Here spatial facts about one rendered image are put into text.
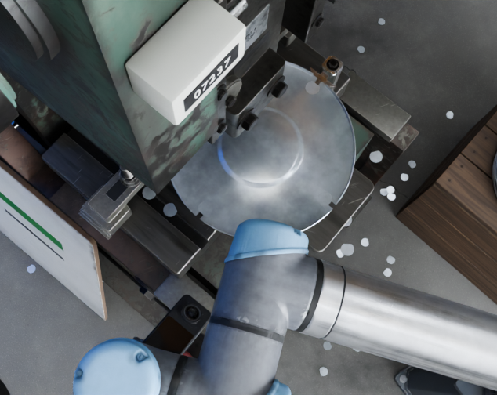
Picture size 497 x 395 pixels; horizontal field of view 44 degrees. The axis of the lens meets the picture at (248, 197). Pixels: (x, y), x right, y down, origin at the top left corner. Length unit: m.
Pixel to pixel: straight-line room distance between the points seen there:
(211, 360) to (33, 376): 1.19
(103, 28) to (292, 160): 0.62
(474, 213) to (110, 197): 0.84
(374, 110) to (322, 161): 0.24
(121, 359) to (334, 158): 0.51
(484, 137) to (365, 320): 0.98
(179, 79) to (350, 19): 1.63
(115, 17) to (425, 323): 0.42
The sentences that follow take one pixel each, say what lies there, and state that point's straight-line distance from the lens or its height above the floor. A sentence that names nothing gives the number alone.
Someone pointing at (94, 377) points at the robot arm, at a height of 1.12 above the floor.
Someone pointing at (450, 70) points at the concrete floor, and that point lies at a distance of 2.00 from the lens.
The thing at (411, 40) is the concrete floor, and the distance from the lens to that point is 2.01.
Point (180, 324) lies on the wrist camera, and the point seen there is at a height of 0.91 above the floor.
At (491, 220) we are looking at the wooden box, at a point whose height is 0.35.
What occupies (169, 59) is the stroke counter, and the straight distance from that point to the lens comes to 0.39.
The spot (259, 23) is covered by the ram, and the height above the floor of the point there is 1.07.
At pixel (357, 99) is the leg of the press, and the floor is 0.64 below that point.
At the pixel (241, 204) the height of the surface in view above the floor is 0.78.
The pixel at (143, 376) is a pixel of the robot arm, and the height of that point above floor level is 1.12.
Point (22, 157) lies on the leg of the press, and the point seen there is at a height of 0.64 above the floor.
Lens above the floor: 1.68
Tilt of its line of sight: 75 degrees down
